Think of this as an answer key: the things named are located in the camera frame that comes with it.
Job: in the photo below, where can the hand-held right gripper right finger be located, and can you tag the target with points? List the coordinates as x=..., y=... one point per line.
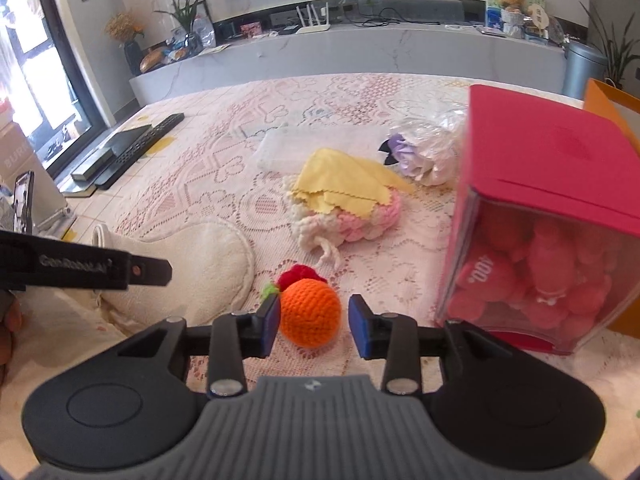
x=359, y=327

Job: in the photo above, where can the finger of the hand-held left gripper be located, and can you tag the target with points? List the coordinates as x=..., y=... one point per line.
x=152, y=272

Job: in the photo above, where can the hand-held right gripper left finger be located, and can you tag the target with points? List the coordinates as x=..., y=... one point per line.
x=270, y=325

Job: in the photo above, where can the orange crochet ball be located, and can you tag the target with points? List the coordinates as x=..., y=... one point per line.
x=310, y=312

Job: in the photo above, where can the orange cardboard box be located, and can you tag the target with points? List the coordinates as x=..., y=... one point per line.
x=605, y=100

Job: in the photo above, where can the person's left hand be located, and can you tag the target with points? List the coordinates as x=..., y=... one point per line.
x=7, y=320

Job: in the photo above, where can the cream fleece slipper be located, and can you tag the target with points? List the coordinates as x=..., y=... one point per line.
x=210, y=270

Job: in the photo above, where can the red crochet strawberry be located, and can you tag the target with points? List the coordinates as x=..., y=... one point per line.
x=300, y=275

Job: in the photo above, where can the pink white crochet pouch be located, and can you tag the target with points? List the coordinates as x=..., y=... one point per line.
x=350, y=225

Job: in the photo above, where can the black remote control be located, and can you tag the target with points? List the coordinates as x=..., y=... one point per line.
x=140, y=147

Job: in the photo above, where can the yellow cleaning cloth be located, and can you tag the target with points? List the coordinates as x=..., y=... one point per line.
x=340, y=180

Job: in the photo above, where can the pile of pink plush balls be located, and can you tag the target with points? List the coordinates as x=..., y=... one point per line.
x=530, y=280

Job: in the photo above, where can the white folded towel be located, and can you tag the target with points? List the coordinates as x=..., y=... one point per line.
x=300, y=150

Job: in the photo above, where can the purple plush flower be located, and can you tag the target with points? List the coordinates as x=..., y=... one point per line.
x=407, y=155

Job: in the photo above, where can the clear plastic bag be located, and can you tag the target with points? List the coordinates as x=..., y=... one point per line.
x=435, y=145

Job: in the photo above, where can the glass balcony door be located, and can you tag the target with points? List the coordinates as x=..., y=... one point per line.
x=30, y=60

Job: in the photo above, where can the bronze round ornament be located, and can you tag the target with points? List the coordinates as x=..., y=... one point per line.
x=154, y=59

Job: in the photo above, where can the blue snack packet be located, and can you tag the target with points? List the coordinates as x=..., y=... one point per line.
x=180, y=51

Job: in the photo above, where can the paper sheet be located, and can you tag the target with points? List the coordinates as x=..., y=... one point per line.
x=216, y=49

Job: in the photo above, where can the clear box with red lid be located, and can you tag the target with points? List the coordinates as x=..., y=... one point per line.
x=530, y=160

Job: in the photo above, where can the dried yellow flowers in vase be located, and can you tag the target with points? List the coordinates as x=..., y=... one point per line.
x=125, y=27

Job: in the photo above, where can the green plant in glass vase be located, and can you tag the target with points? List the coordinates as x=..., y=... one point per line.
x=185, y=10

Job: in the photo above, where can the white marble television console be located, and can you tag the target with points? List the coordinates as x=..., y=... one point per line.
x=350, y=55

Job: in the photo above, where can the white router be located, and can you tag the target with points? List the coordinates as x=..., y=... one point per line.
x=312, y=27

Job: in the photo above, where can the white flat box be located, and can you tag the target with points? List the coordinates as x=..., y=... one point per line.
x=492, y=31

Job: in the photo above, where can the grey-blue pedal trash can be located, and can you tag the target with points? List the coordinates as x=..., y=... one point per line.
x=582, y=70

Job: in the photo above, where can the colourful printed card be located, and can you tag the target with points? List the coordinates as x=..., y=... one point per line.
x=494, y=5

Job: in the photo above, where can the teddy bear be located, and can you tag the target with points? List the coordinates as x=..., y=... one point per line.
x=512, y=10

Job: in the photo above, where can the silver decorative plate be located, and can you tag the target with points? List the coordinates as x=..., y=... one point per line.
x=556, y=30

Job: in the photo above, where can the round paper fan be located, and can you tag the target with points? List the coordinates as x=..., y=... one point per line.
x=539, y=16

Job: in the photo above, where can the tall-leaved potted plant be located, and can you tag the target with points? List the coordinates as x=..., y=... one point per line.
x=617, y=50

